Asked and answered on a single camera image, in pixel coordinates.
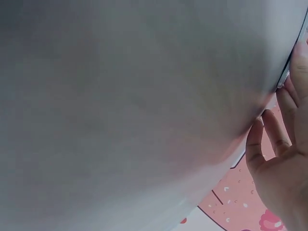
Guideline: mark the person's right hand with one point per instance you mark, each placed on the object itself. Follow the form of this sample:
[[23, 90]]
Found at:
[[286, 173]]

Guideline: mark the person's right thumb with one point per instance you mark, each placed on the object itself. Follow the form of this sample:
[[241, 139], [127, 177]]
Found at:
[[300, 60]]

